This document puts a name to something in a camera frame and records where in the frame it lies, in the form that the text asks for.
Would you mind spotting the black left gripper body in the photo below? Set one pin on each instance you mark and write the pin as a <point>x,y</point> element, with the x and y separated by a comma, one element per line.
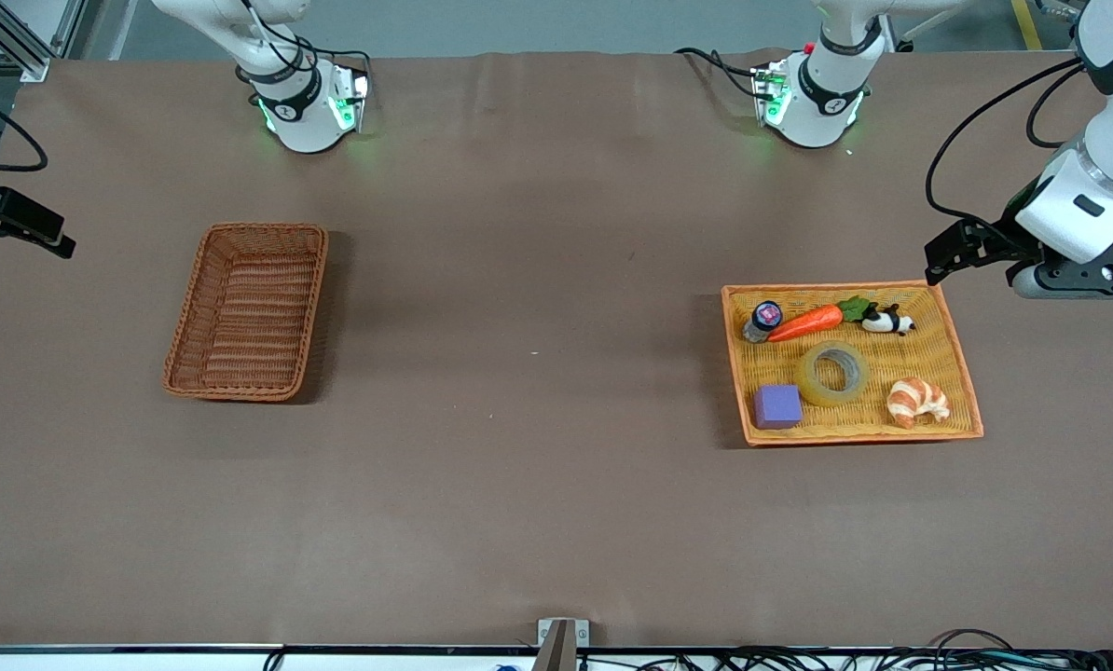
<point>996,240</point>

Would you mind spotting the clear yellowish tape roll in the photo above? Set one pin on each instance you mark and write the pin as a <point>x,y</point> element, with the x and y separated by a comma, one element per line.
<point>804,377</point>

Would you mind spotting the orange wicker basket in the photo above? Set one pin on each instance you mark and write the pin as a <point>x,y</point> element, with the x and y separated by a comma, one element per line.
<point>855,421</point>

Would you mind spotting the brown wicker basket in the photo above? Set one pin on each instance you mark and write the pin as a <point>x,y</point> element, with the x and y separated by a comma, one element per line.
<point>249,317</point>

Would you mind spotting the black white panda toy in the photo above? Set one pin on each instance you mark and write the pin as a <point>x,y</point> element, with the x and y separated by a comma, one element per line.
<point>883,321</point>

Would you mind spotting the toy croissant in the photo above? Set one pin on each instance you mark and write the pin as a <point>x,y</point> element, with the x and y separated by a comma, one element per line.
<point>913,401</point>

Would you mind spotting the orange toy carrot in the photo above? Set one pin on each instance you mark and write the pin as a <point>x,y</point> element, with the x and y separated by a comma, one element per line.
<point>808,323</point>

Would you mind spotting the small bottle with pink cap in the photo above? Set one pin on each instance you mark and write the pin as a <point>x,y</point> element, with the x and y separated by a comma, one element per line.
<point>766,315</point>

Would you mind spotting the purple foam block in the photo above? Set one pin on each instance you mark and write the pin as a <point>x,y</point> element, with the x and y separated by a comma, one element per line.
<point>777,407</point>

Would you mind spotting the silver base connector box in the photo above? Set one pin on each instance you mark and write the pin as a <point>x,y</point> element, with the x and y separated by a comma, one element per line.
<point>351,98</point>
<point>769,93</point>

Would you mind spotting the brown table cover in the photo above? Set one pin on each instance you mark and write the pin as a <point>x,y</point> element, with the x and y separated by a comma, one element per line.
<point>538,233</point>

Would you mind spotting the aluminium frame profile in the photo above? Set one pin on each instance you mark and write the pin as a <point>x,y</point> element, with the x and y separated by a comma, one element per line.
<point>33,67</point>

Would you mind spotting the metal table edge bracket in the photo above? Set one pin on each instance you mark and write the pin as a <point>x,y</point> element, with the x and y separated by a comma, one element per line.
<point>562,643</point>

